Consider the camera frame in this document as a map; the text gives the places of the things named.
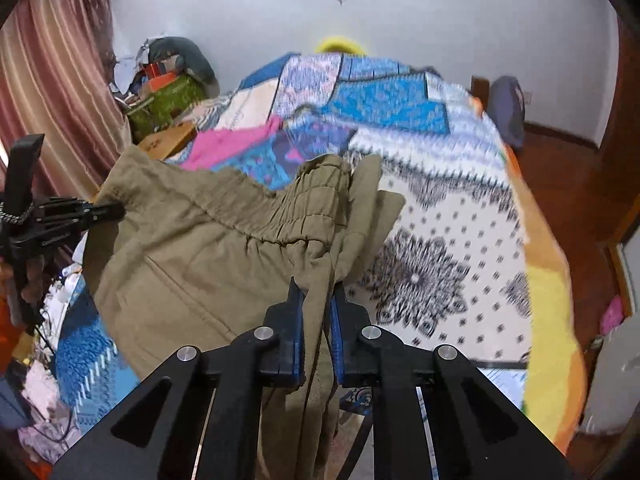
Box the crumpled white cloth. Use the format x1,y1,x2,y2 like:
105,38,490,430
112,45,151,97

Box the pink garment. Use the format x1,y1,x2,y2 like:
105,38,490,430
179,116,285,171

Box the patchwork blanket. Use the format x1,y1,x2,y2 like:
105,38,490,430
50,50,588,456

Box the grey plush toy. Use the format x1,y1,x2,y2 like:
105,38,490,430
149,36,220,98

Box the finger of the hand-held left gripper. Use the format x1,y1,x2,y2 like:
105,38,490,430
37,197,126,215
47,210,126,235

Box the dark grey backpack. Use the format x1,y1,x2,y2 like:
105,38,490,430
487,76,526,150

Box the striped pink curtain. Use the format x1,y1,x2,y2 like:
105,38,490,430
0,0,131,201

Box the person's left hand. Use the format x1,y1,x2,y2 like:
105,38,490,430
22,259,52,307

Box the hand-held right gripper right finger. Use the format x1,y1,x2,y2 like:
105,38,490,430
327,284,576,480

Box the olive green pants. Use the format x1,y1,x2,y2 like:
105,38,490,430
82,146,406,480

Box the pile of pale clothes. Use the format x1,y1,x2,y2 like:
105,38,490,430
17,350,87,466

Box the orange box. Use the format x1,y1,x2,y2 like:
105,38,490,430
145,71,179,92

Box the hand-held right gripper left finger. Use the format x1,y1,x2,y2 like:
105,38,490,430
50,276,307,480

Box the wooden bed frame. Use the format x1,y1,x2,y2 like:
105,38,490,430
470,75,491,109

